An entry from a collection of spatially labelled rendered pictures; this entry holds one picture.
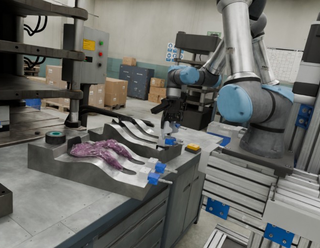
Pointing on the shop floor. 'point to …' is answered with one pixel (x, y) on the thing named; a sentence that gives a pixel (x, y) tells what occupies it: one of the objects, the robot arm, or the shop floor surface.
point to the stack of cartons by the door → (156, 90)
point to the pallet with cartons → (115, 94)
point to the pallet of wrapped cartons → (94, 90)
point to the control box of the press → (99, 38)
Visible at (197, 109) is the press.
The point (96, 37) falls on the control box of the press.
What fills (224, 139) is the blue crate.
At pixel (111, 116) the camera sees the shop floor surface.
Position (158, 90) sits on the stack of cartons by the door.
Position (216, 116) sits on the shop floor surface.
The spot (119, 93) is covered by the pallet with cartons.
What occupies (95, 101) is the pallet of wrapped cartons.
